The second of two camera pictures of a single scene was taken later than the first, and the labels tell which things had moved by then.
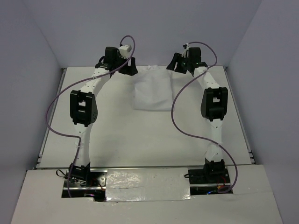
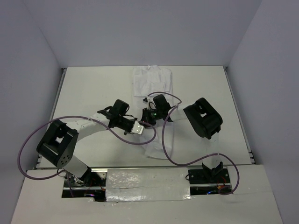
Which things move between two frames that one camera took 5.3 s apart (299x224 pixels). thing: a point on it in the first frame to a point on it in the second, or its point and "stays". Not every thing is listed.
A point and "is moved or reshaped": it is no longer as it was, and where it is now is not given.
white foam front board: (39, 201) stays
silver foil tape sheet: (149, 184) stays
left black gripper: (131, 70) to (133, 120)
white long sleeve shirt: (153, 89) is moved or reshaped
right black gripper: (177, 58) to (146, 117)
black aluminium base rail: (93, 184) stays
